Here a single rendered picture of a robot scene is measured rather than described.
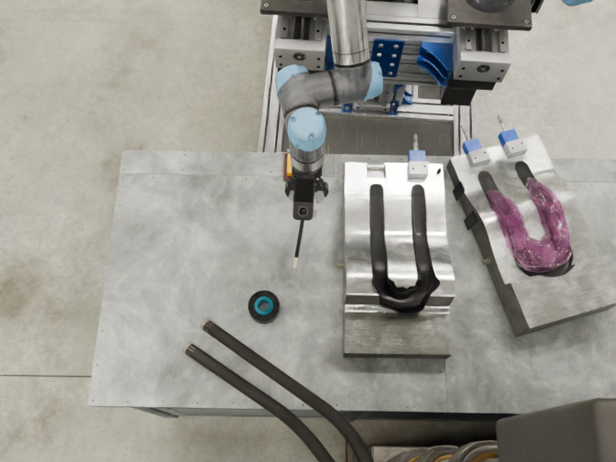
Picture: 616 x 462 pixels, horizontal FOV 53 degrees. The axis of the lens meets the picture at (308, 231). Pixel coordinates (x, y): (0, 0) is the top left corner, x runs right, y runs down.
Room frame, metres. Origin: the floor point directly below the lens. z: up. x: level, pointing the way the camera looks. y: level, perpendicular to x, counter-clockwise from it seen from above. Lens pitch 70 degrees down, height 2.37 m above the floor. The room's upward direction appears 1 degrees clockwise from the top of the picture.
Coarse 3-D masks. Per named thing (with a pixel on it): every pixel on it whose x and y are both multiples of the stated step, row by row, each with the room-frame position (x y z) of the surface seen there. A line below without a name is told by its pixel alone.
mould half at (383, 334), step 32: (352, 192) 0.66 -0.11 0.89; (384, 192) 0.66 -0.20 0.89; (352, 224) 0.57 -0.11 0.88; (352, 256) 0.48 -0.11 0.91; (448, 256) 0.48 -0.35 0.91; (352, 288) 0.39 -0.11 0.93; (448, 288) 0.39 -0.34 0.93; (352, 320) 0.33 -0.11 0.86; (384, 320) 0.33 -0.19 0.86; (416, 320) 0.33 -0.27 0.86; (448, 320) 0.33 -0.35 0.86; (352, 352) 0.25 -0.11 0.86; (384, 352) 0.25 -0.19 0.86; (416, 352) 0.25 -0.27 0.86; (448, 352) 0.25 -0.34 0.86
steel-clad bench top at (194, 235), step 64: (128, 192) 0.69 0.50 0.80; (192, 192) 0.69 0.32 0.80; (256, 192) 0.69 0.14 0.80; (448, 192) 0.70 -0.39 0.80; (576, 192) 0.71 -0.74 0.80; (128, 256) 0.51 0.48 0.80; (192, 256) 0.51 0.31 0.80; (256, 256) 0.51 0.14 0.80; (320, 256) 0.51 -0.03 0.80; (128, 320) 0.33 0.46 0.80; (192, 320) 0.34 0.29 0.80; (320, 320) 0.34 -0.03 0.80; (576, 320) 0.35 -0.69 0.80; (128, 384) 0.17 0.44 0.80; (192, 384) 0.18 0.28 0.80; (256, 384) 0.18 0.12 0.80; (320, 384) 0.18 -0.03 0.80; (384, 384) 0.18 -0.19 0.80; (448, 384) 0.18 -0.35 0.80; (512, 384) 0.18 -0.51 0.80; (576, 384) 0.19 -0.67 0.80
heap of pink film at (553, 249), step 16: (496, 192) 0.66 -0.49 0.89; (544, 192) 0.66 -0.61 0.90; (496, 208) 0.61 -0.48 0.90; (512, 208) 0.61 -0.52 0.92; (544, 208) 0.61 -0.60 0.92; (560, 208) 0.61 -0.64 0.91; (512, 224) 0.56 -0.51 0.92; (544, 224) 0.57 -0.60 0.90; (560, 224) 0.57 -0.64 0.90; (512, 240) 0.53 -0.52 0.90; (528, 240) 0.53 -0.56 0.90; (544, 240) 0.53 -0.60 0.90; (560, 240) 0.53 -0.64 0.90; (512, 256) 0.49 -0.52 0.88; (528, 256) 0.49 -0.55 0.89; (544, 256) 0.49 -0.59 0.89; (560, 256) 0.49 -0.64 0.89
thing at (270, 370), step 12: (204, 324) 0.32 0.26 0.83; (216, 336) 0.29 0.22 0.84; (228, 336) 0.29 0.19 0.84; (240, 348) 0.26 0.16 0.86; (252, 360) 0.23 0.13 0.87; (264, 360) 0.23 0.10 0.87; (264, 372) 0.20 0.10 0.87; (276, 372) 0.20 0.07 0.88; (288, 384) 0.17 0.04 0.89; (300, 384) 0.17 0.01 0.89; (300, 396) 0.14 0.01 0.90; (312, 396) 0.14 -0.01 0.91
